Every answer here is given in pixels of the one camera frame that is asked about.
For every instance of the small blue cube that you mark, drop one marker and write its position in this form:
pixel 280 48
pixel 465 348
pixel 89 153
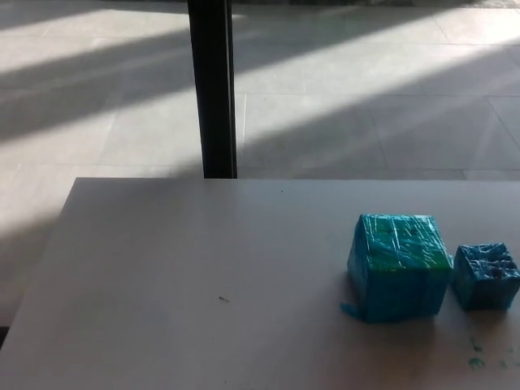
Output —
pixel 483 284

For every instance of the large blue wrapped cube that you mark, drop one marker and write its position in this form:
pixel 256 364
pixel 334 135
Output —
pixel 400 284

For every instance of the black vertical pillar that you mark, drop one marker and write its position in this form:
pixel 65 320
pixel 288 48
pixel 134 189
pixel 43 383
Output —
pixel 213 89

